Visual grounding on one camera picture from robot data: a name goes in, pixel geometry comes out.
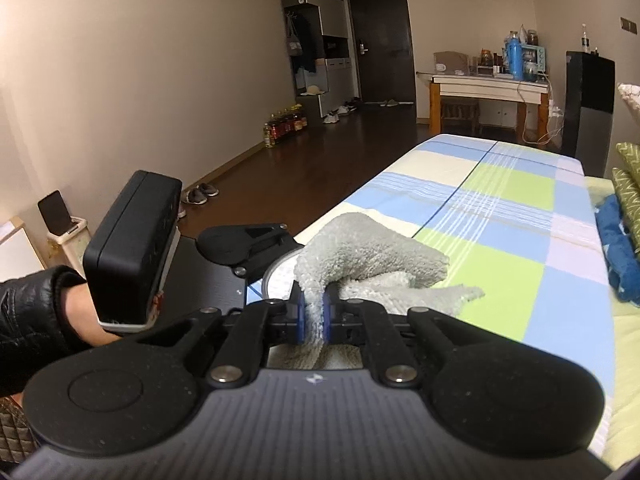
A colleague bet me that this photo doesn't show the blue green plaid sheet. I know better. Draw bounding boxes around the blue green plaid sheet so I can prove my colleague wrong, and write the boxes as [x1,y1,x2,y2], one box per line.
[252,133,616,466]

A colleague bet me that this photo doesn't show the person's left forearm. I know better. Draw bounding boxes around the person's left forearm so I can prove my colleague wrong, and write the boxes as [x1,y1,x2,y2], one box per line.
[0,265,124,397]

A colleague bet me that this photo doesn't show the brown quilted cushion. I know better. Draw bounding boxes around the brown quilted cushion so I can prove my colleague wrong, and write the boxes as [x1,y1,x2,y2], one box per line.
[0,394,44,469]

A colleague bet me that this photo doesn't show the round clear container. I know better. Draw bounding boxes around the round clear container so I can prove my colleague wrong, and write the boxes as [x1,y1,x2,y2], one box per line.
[260,250,312,307]

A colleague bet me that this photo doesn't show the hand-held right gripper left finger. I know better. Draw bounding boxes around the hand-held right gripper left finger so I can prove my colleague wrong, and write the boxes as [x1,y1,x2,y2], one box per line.
[120,290,308,390]

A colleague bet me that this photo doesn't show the hanging grey bag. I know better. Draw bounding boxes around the hanging grey bag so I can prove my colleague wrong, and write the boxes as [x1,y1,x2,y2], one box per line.
[285,15,304,57]

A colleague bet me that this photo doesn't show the brown paper bag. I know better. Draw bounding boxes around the brown paper bag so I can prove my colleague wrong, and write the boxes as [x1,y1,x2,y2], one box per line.
[433,51,469,76]

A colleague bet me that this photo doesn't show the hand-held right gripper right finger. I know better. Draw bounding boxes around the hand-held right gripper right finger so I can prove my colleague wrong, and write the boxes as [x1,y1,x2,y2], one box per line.
[322,290,468,390]

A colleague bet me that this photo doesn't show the black cabinet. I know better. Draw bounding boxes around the black cabinet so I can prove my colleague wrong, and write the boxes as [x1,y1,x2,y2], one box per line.
[562,51,616,178]

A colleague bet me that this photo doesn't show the row of drink bottles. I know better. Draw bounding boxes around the row of drink bottles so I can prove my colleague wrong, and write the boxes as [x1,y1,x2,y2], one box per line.
[262,104,309,149]

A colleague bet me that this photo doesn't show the grey hallway cabinet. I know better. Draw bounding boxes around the grey hallway cabinet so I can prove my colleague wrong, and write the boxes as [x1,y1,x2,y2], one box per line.
[280,0,352,117]

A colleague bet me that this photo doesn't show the blue thermos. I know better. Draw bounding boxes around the blue thermos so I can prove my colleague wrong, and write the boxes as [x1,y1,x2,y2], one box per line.
[504,35,524,81]

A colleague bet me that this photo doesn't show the green grey microfiber cloth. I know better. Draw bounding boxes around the green grey microfiber cloth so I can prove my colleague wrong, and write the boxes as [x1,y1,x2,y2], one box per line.
[265,212,486,372]

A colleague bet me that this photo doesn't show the white board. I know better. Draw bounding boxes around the white board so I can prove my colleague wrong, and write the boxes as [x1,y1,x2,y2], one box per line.
[0,217,47,282]

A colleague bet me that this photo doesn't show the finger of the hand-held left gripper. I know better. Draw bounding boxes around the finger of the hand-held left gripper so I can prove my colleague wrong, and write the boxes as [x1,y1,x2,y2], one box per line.
[231,224,306,279]

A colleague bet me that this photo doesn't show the dark entrance door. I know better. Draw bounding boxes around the dark entrance door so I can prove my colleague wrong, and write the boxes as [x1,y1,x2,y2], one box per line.
[347,0,417,106]

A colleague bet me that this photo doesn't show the blue patterned cloth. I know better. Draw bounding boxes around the blue patterned cloth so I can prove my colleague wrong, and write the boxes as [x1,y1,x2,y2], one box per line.
[595,195,640,307]

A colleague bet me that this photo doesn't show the light blue toaster oven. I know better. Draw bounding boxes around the light blue toaster oven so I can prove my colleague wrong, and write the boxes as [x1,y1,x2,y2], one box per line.
[520,45,547,73]

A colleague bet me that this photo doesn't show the white patterned pillow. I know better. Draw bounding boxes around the white patterned pillow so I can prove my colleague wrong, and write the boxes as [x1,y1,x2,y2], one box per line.
[617,82,640,112]

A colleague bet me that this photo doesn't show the beige trash bin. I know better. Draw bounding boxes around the beige trash bin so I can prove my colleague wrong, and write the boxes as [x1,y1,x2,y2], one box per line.
[37,189,89,277]

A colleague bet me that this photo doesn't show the wooden table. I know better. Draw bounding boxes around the wooden table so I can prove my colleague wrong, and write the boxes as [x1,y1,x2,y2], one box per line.
[429,72,552,137]

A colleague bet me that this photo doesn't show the white sneakers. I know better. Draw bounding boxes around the white sneakers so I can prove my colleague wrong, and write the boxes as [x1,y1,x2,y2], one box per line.
[322,100,362,124]

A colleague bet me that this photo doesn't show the green chevron pillow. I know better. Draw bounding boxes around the green chevron pillow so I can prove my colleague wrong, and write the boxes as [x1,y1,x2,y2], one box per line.
[615,141,640,183]
[611,167,640,253]

